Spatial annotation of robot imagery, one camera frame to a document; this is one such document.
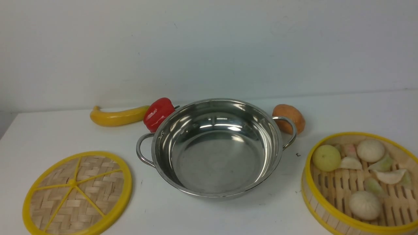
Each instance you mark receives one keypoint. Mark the yellow woven steamer lid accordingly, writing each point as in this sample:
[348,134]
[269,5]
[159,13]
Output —
[83,194]

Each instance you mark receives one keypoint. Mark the yellow bamboo steamer basket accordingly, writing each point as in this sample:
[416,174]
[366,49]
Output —
[326,194]

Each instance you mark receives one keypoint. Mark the stainless steel pot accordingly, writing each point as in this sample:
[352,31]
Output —
[217,148]

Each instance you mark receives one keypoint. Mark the red toy bell pepper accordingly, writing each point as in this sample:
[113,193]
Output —
[157,113]

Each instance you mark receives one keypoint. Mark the brown toy potato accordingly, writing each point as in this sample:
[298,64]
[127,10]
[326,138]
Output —
[291,113]

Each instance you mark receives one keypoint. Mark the yellow toy banana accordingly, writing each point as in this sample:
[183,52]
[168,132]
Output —
[113,119]

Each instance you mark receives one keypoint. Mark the yellow-green round bun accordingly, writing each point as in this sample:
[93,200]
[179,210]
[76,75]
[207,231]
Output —
[326,158]

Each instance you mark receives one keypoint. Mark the white dumpling beside green bun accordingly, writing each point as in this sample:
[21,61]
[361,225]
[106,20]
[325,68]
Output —
[350,163]

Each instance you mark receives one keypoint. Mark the pink toy dumpling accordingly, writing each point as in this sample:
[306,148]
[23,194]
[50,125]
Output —
[350,151]

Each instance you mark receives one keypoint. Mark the white bun at back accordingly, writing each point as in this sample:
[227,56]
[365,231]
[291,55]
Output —
[370,150]

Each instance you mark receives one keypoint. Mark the white bun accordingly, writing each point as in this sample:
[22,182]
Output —
[365,205]
[370,150]

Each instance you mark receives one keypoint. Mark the green dumpling in middle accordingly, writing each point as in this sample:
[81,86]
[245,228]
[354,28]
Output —
[371,185]

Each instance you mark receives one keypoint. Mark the white bun at front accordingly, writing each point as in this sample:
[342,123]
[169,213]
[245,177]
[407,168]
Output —
[365,205]

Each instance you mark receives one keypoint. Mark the green dumpling beside back bun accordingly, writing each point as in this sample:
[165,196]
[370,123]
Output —
[383,165]

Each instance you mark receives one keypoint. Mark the white crescent dumpling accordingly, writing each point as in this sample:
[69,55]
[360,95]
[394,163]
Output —
[391,177]

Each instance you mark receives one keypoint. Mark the small green dumpling right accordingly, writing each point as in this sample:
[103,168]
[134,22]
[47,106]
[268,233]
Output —
[406,180]

